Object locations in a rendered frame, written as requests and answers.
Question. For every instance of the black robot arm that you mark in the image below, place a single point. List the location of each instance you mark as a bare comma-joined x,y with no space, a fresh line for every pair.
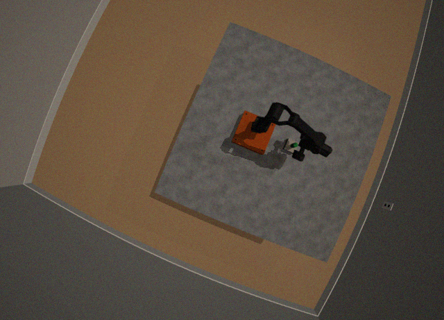
313,140

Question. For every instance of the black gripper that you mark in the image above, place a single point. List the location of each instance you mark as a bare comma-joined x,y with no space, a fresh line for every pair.
298,155

